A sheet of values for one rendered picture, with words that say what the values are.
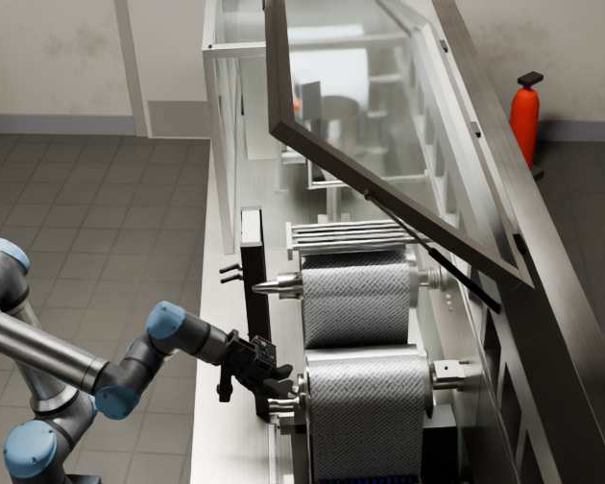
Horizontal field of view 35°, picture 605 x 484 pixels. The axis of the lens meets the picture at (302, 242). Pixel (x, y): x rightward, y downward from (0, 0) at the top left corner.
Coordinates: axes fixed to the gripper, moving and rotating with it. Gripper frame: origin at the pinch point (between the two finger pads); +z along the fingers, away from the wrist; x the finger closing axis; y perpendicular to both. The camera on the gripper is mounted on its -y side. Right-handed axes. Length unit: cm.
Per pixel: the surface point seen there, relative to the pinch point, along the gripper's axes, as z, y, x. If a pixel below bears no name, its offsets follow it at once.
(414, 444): 26.5, 9.3, -7.5
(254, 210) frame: -17.6, 12.3, 39.9
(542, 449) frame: 3, 54, -53
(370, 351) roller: 14.1, 12.3, 11.2
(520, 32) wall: 136, 34, 304
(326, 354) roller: 6.6, 6.0, 11.1
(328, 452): 13.1, -3.4, -7.5
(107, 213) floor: 12, -151, 254
